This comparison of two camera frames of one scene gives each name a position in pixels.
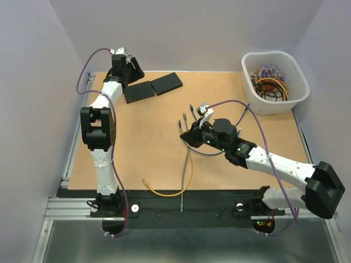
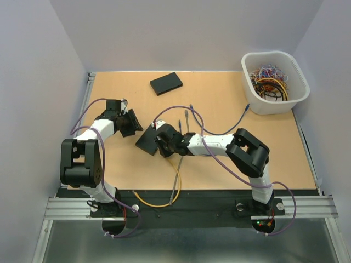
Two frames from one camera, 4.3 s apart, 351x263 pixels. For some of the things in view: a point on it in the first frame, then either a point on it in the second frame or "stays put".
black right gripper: x=192 y=136 to x=162 y=150
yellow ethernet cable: x=144 y=181 to x=136 y=195
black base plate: x=181 y=208 stays put
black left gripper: x=138 y=73 to x=134 y=124
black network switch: x=137 y=92 to x=147 y=142
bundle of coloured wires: x=270 y=83 stays put
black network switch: x=166 y=83 stays put
